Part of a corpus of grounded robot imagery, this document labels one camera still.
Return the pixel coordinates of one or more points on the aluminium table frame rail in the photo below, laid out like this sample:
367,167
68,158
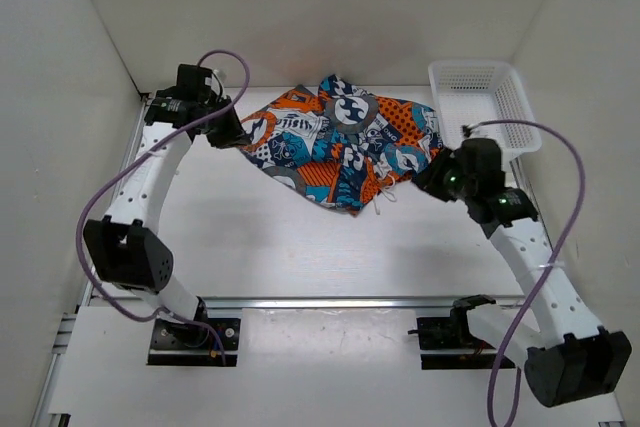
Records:
243,241

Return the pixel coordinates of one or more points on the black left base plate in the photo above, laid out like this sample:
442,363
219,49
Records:
195,347

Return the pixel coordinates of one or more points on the white plastic mesh basket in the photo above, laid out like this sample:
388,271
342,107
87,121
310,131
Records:
487,93

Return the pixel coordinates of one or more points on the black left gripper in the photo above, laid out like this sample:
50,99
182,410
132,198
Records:
236,134

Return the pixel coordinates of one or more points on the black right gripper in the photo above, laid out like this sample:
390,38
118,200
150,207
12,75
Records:
427,179

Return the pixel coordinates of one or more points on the colourful patterned shorts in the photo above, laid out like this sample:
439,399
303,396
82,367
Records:
342,145

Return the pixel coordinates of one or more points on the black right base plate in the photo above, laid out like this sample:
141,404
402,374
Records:
441,349

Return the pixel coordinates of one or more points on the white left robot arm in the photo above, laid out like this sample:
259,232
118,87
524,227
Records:
124,244

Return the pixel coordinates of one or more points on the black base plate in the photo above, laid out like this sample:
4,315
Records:
195,347
441,349

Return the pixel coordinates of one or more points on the white front cover board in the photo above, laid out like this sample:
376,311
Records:
294,368

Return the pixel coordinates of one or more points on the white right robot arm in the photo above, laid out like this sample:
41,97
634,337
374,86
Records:
570,355

